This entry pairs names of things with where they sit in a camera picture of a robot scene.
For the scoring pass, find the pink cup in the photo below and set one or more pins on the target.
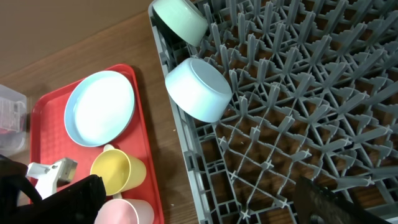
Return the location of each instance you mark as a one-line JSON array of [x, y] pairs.
[[125, 211]]

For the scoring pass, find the light blue bowl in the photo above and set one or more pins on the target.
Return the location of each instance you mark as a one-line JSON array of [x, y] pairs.
[[199, 89]]

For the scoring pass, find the white plastic spoon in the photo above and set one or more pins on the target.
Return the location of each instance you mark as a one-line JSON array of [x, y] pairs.
[[108, 147]]

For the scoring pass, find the light blue plate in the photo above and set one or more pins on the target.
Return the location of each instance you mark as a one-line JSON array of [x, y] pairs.
[[99, 109]]

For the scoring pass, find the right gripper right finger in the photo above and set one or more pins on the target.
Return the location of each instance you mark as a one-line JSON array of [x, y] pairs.
[[316, 204]]

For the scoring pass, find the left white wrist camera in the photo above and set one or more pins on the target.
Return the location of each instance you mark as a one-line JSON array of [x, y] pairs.
[[50, 177]]

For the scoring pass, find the grey dishwasher rack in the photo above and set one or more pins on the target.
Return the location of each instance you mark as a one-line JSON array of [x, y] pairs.
[[314, 94]]

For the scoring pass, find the clear plastic bin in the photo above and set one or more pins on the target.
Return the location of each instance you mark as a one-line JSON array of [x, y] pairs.
[[13, 121]]

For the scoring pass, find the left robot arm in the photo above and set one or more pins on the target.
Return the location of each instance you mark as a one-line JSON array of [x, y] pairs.
[[14, 180]]

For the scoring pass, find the yellow cup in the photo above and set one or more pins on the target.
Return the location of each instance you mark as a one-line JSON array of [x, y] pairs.
[[119, 171]]

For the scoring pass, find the green bowl with rice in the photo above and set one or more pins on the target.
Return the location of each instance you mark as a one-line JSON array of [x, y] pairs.
[[183, 18]]

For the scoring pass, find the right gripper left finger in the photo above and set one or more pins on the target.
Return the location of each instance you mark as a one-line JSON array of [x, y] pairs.
[[78, 203]]

